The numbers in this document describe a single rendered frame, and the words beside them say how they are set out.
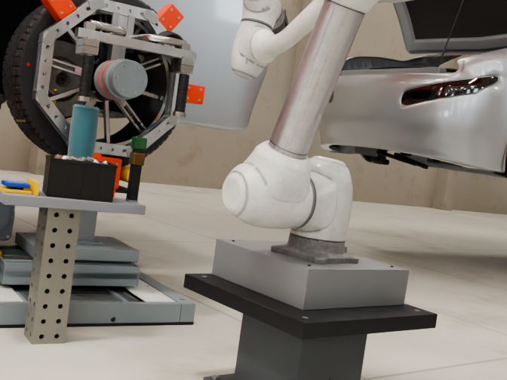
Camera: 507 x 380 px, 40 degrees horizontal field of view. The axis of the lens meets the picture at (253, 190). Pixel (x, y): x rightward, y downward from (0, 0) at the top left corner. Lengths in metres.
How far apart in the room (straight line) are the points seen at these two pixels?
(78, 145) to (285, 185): 0.93
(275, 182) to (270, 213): 0.08
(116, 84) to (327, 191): 0.92
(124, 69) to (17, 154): 6.56
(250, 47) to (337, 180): 0.50
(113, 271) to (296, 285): 1.08
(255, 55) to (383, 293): 0.78
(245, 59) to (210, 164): 8.19
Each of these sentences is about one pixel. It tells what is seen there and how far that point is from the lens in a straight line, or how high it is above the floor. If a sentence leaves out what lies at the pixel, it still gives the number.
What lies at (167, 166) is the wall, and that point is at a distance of 9.85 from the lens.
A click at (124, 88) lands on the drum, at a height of 0.82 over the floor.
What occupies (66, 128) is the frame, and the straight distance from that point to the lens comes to 2.51.
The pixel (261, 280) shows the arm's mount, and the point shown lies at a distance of 1.84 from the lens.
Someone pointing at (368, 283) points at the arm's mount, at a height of 0.36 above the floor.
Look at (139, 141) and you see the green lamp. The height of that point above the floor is 0.65.
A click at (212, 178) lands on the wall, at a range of 10.30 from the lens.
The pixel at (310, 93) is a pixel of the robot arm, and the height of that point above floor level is 0.82.
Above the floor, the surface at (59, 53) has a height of 0.96.
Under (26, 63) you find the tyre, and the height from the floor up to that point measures 0.86.
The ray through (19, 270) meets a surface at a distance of 2.56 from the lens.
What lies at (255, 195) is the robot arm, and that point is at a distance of 1.67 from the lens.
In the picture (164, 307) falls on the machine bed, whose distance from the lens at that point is 2.55.
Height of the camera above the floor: 0.68
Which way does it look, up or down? 3 degrees down
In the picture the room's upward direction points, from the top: 8 degrees clockwise
